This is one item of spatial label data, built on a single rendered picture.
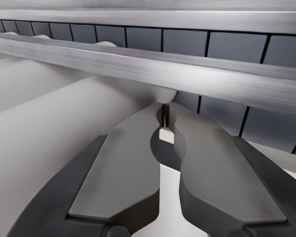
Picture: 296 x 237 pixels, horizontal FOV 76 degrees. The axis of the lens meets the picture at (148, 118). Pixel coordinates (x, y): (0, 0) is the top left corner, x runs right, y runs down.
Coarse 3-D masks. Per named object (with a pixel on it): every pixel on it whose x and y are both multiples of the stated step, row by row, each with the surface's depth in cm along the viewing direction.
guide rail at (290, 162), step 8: (168, 128) 16; (160, 136) 16; (168, 136) 16; (256, 144) 14; (264, 152) 13; (272, 152) 13; (280, 152) 13; (272, 160) 12; (280, 160) 12; (288, 160) 12; (288, 168) 12
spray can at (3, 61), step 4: (12, 56) 17; (16, 56) 17; (0, 60) 16; (4, 60) 16; (8, 60) 16; (12, 60) 16; (16, 60) 16; (20, 60) 16; (0, 64) 15; (4, 64) 15
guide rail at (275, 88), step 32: (64, 64) 11; (96, 64) 10; (128, 64) 9; (160, 64) 8; (192, 64) 7; (224, 64) 7; (256, 64) 7; (224, 96) 7; (256, 96) 6; (288, 96) 6
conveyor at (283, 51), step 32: (32, 32) 25; (64, 32) 22; (96, 32) 20; (128, 32) 17; (160, 32) 16; (192, 32) 14; (224, 32) 13; (288, 64) 12; (192, 96) 17; (224, 128) 17; (256, 128) 15; (288, 128) 14
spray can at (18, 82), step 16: (16, 64) 12; (32, 64) 12; (48, 64) 13; (0, 80) 11; (16, 80) 11; (32, 80) 12; (48, 80) 12; (64, 80) 13; (0, 96) 10; (16, 96) 11; (32, 96) 12
